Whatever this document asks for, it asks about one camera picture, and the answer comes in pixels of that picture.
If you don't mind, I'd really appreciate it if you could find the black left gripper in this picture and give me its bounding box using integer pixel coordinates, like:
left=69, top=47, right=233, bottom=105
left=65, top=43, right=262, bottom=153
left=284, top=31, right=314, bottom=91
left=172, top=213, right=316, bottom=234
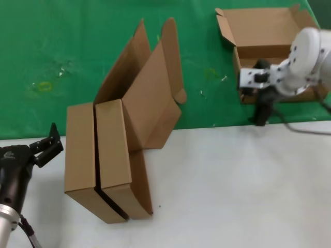
left=0, top=122, right=65, bottom=210

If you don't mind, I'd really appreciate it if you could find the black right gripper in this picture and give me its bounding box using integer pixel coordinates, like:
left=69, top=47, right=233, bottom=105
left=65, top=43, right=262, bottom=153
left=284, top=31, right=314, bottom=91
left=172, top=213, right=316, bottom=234
left=248, top=88, right=279, bottom=127

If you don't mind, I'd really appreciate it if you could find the brown cardboard box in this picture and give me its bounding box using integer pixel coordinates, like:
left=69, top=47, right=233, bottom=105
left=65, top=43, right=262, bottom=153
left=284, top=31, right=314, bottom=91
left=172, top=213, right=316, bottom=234
left=215, top=3, right=331, bottom=105
left=94, top=17, right=188, bottom=221
left=64, top=18, right=152, bottom=224

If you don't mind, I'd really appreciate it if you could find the green table cloth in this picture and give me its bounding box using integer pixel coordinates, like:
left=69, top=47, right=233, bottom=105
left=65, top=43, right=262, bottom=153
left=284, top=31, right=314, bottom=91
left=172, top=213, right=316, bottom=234
left=0, top=0, right=331, bottom=142

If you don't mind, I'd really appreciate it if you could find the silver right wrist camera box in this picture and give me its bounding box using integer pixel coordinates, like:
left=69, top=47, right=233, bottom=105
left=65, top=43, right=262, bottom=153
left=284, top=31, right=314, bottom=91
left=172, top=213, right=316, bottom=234
left=238, top=59, right=273, bottom=90

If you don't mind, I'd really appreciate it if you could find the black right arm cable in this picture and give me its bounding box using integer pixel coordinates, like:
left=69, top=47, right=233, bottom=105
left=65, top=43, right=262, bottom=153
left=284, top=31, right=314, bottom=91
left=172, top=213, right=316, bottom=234
left=270, top=80, right=331, bottom=136

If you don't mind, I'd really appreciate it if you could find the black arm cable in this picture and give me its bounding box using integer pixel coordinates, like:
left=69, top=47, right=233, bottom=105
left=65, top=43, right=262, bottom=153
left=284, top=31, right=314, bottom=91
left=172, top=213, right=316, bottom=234
left=18, top=213, right=43, bottom=248
left=270, top=80, right=331, bottom=136

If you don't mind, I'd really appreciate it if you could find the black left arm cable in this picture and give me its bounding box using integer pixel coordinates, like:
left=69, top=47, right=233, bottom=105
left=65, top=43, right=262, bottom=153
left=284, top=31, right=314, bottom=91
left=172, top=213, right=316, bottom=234
left=18, top=213, right=43, bottom=248

